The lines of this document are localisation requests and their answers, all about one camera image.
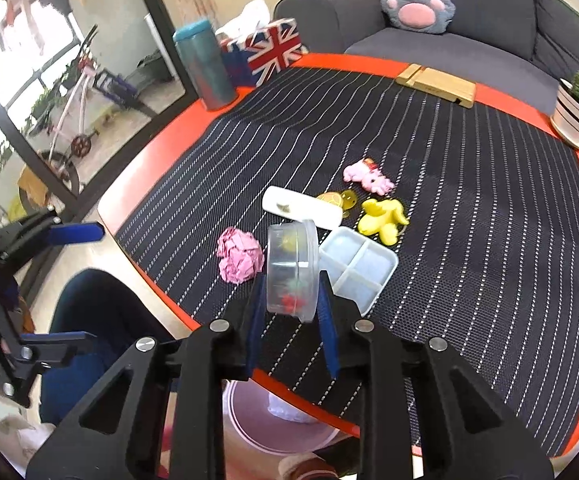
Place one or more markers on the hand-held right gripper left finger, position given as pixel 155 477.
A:
pixel 255 322

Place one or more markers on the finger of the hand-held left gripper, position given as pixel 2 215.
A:
pixel 64 342
pixel 76 233

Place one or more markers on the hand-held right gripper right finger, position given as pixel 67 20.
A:
pixel 328 327

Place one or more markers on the clear round plastic container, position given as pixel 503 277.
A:
pixel 292 270

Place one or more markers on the clear compartment tray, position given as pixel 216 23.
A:
pixel 362 270

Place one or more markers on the pink paper ball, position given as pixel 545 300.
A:
pixel 239 255

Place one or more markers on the pink round bin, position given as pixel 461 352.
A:
pixel 259 425

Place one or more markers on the yellow rubber toy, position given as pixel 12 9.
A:
pixel 382 217

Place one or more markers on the white oblong lid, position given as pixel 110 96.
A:
pixel 299 207

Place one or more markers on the yellow turtle toy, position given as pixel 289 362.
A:
pixel 334 199

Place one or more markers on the blue chair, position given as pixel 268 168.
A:
pixel 99 310

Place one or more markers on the cardboard box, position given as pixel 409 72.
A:
pixel 31 185

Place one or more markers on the white crumpled tissue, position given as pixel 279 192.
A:
pixel 289 410

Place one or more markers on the pink and white scooter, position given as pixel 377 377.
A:
pixel 81 100

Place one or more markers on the teal tumbler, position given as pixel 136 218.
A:
pixel 204 65

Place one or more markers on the wooden phone stand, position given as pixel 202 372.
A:
pixel 439 85

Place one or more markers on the flag print tissue box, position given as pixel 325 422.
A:
pixel 274 50

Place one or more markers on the white tissue sheet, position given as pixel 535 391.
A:
pixel 249 17

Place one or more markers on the dark grey sofa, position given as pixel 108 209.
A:
pixel 444 55

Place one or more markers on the small potted plant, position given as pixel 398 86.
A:
pixel 574 110

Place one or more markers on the paw shaped cushion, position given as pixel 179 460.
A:
pixel 419 7

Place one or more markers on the black window frame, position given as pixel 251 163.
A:
pixel 158 20

